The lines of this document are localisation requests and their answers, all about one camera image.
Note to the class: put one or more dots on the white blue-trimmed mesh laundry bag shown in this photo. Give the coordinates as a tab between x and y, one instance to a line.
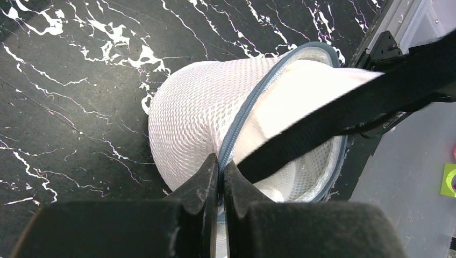
200	110

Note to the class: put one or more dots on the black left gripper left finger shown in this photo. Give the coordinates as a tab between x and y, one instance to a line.
181	225

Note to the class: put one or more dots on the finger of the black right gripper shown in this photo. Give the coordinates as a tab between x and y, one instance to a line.
426	76

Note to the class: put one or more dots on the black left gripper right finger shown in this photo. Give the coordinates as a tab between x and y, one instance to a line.
260	227

